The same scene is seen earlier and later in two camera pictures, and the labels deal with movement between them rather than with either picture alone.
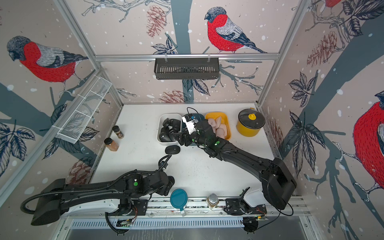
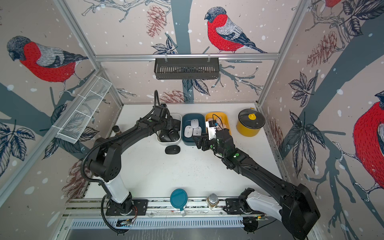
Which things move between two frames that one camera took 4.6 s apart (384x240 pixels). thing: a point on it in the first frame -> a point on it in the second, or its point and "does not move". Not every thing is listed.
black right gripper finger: (180, 137) -> (201, 141)
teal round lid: (179, 198) does not move
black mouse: (175, 124) does not move
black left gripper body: (163, 191) -> (167, 123)
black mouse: (172, 149) does not move
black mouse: (163, 137) does not move
